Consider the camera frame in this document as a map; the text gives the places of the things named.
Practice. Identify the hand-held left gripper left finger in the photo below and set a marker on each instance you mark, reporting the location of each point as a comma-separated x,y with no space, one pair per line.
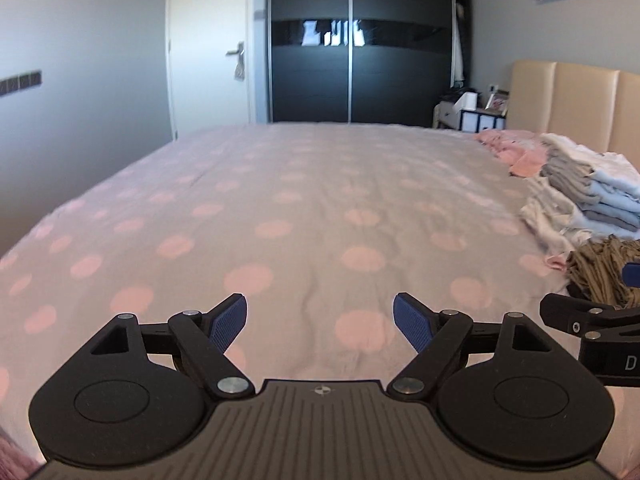
230,322

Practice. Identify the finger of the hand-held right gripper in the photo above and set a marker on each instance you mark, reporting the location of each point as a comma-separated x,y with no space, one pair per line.
632,275
565,312

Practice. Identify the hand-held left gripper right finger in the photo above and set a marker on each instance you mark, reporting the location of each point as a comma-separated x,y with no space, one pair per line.
412,320

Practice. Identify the brown striped pants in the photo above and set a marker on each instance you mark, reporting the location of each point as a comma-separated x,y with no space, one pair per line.
597,270

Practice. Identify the stack of grey blue clothes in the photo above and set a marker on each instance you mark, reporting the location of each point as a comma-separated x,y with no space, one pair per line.
590,190

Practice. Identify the pile of pink clothes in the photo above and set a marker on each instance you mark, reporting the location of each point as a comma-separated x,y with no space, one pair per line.
515,150

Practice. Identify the small pink cloth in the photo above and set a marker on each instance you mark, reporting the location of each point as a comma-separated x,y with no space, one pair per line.
555,261

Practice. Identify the beige padded headboard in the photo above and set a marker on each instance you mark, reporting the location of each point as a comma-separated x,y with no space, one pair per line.
575,105

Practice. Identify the white nightstand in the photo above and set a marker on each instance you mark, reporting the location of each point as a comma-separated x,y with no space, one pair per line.
470,121

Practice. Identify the black sliding wardrobe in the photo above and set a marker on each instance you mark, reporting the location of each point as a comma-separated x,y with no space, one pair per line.
310,85

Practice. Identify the white door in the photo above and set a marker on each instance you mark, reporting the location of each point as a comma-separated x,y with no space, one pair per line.
200,60

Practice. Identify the white hanging garment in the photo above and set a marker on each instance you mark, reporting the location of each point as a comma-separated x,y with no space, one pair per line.
458,45

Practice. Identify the picture frame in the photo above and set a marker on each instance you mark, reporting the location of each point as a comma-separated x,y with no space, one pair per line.
498,102

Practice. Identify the dark wall switch panel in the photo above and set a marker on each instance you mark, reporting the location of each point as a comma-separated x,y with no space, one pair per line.
20,82

